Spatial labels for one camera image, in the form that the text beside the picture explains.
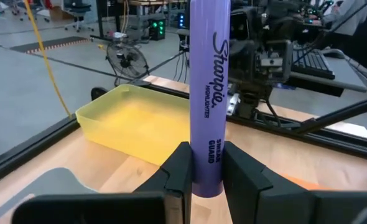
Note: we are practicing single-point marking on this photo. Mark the orange translucent tray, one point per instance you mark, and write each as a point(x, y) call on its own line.
point(298, 184)

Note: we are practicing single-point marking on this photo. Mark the black computer tower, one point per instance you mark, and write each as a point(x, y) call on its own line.
point(157, 29)

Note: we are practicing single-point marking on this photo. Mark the yellow translucent tray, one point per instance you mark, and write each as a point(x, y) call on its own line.
point(133, 124)

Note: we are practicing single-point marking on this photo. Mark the black office chair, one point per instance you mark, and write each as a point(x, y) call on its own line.
point(77, 9)

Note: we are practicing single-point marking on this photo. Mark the black floor fan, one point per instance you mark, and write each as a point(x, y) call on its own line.
point(127, 60)

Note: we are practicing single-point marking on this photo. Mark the black striped floor mat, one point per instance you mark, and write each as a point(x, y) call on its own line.
point(46, 45)

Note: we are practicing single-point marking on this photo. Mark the black computer keyboard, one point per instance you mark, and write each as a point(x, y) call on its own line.
point(311, 63)

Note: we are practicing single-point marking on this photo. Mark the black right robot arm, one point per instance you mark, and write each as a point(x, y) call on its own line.
point(252, 105)

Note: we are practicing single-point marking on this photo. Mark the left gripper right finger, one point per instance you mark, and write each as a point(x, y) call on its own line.
point(280, 208)

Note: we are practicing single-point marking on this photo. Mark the black aluminium frame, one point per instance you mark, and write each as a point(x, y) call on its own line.
point(31, 148)

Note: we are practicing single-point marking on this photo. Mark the grey keyboard desk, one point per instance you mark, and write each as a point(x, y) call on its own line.
point(345, 74)

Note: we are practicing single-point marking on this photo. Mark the purple fat highlighter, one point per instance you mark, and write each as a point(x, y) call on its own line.
point(208, 93)

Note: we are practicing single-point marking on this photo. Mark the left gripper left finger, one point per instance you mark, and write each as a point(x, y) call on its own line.
point(124, 208)

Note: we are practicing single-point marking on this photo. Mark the person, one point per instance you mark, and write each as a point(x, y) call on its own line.
point(348, 18)

